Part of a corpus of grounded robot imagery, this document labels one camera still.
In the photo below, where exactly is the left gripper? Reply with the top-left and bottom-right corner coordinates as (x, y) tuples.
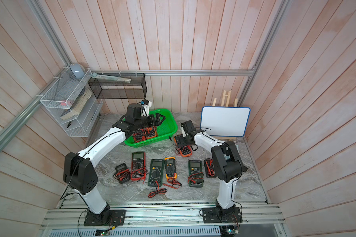
(134, 113), (166, 129)

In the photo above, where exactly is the orange Victor multimeter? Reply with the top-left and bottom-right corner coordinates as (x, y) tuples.
(174, 134), (192, 157)

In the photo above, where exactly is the green DT9205A multimeter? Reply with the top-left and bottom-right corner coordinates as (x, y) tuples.
(148, 159), (167, 198)

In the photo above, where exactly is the large red multimeter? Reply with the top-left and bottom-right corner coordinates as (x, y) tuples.
(131, 152), (147, 181)

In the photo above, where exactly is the small red multimeter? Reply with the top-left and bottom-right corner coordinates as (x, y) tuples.
(132, 129), (146, 143)

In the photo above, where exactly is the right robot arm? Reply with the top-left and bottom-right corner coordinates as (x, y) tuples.
(181, 120), (248, 220)

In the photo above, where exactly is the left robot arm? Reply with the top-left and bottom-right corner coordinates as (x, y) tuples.
(63, 100), (166, 216)

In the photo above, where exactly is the green plastic basket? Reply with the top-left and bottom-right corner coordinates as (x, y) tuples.
(124, 108), (178, 148)

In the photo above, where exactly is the black multimeter with red leads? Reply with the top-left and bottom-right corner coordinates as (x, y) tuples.
(203, 158), (217, 178)

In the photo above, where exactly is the yellow multimeter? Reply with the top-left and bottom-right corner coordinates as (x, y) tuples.
(163, 157), (182, 189)

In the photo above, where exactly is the small black multimeter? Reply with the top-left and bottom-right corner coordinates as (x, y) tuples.
(113, 163), (131, 184)

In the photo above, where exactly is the paper sheet on basket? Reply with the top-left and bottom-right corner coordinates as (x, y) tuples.
(92, 73), (132, 83)

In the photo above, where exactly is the blue framed whiteboard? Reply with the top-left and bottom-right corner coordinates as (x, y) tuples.
(200, 106), (251, 137)

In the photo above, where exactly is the book in shelf rack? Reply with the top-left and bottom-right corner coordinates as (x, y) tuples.
(60, 88), (93, 120)

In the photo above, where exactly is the grey computer mouse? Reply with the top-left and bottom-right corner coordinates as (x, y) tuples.
(69, 63), (86, 80)

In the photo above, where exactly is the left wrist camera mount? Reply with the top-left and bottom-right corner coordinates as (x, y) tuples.
(140, 99), (152, 117)

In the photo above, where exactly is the black mesh wall basket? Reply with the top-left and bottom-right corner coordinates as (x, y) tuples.
(89, 73), (147, 99)

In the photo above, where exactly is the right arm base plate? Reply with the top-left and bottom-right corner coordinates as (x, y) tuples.
(200, 205), (243, 224)

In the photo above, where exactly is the white wire shelf rack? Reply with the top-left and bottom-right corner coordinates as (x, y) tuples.
(41, 66), (103, 137)

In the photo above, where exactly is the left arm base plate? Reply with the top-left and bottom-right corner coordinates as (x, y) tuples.
(84, 209), (126, 227)

